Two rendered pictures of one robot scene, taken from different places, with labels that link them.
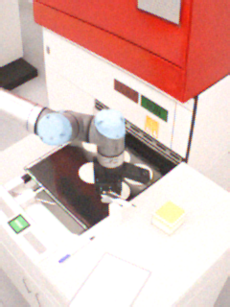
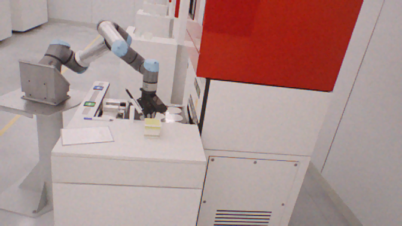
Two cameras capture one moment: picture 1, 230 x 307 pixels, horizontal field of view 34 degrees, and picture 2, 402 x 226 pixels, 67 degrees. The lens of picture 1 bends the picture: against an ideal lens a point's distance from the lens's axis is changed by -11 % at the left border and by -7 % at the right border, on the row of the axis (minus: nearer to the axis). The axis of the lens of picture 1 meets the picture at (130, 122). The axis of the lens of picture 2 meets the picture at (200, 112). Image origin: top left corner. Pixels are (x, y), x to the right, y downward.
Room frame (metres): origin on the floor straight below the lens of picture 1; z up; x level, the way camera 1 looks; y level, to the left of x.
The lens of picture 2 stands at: (-0.24, -1.01, 1.65)
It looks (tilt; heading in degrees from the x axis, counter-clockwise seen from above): 23 degrees down; 35
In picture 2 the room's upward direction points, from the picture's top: 9 degrees clockwise
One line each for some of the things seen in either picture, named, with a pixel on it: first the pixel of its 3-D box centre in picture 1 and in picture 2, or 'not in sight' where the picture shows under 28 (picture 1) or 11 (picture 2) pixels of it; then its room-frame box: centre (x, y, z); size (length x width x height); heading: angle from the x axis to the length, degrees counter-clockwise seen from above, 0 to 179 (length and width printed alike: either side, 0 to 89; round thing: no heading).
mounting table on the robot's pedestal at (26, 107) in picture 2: not in sight; (45, 106); (0.63, 0.84, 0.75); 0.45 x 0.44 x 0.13; 119
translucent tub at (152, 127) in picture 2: (169, 218); (152, 128); (0.66, -0.12, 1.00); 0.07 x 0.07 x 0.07; 48
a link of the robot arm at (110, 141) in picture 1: (108, 132); (151, 70); (0.79, 0.05, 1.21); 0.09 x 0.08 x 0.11; 76
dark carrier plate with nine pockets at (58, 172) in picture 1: (93, 173); (156, 116); (0.93, 0.12, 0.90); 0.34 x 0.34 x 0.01; 46
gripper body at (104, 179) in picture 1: (108, 174); (147, 100); (0.79, 0.06, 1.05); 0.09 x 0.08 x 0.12; 96
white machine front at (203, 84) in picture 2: (103, 92); (193, 89); (1.22, 0.10, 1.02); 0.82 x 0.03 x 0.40; 46
